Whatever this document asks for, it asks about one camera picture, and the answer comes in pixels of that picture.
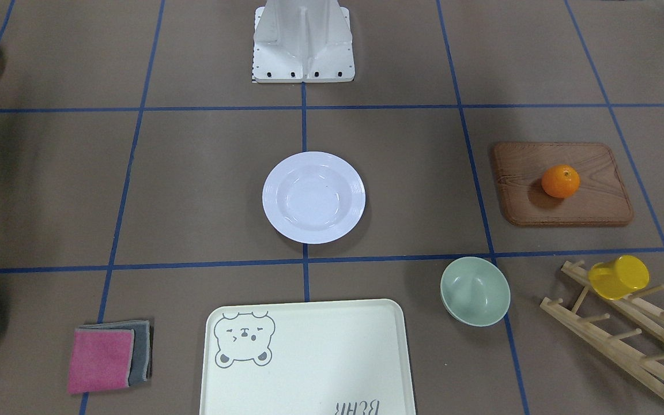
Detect orange fruit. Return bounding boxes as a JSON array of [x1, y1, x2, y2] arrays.
[[540, 164, 582, 199]]

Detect cream bear tray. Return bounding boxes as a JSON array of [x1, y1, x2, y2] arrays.
[[199, 299, 417, 414]]

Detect wooden cutting board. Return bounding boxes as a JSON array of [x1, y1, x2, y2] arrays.
[[491, 141, 635, 227]]

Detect yellow cup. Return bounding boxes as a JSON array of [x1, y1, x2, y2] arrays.
[[587, 255, 650, 300]]

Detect green bowl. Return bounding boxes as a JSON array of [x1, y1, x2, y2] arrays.
[[440, 256, 511, 327]]

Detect white round plate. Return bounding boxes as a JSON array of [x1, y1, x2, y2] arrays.
[[262, 152, 367, 244]]

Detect grey cloth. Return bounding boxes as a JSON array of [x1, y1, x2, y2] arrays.
[[77, 320, 150, 388]]

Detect pink cloth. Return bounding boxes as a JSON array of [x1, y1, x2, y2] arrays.
[[67, 329, 134, 394]]

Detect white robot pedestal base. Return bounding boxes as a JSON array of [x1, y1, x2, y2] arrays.
[[251, 1, 356, 84]]

